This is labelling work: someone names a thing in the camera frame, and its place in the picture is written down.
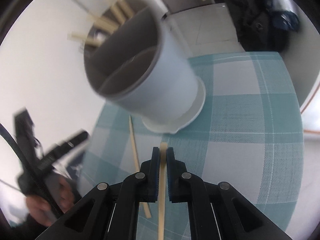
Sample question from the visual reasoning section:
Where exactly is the bamboo chopstick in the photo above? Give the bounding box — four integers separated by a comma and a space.
88, 12, 119, 34
158, 142, 168, 240
68, 32, 102, 47
129, 116, 151, 219

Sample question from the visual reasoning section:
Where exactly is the person left hand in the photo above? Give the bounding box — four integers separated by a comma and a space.
25, 176, 75, 227

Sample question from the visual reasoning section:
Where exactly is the bamboo chopstick on table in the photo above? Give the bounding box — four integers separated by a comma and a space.
129, 116, 151, 219

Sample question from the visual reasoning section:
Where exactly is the teal checked tablecloth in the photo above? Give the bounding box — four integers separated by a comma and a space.
78, 52, 303, 230

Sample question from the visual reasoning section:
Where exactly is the white utensil holder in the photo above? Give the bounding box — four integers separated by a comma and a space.
84, 0, 206, 134

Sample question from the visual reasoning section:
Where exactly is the bamboo chopstick vertical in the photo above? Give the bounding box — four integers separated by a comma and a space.
110, 3, 126, 25

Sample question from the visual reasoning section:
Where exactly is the bamboo chopstick right crossing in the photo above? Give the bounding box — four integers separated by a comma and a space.
118, 0, 135, 19

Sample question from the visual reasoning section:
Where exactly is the black backpack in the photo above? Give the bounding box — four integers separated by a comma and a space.
225, 0, 289, 53

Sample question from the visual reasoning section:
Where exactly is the silver folded umbrella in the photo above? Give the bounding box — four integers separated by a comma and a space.
264, 0, 300, 31

